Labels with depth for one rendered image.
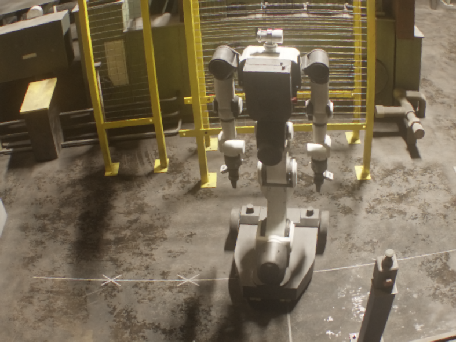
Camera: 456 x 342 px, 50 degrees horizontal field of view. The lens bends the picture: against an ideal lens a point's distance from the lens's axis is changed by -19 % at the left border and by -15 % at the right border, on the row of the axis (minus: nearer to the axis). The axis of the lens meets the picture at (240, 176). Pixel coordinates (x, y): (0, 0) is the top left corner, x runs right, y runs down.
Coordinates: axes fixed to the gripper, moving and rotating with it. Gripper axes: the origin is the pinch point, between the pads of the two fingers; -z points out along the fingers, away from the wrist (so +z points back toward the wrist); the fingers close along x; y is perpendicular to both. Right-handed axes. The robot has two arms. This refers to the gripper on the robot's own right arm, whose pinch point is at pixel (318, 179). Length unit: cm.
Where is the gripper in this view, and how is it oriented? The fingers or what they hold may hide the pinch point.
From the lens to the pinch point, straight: 302.7
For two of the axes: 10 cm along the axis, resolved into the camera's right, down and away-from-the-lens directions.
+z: -0.8, -6.4, -7.7
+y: -9.9, -0.4, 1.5
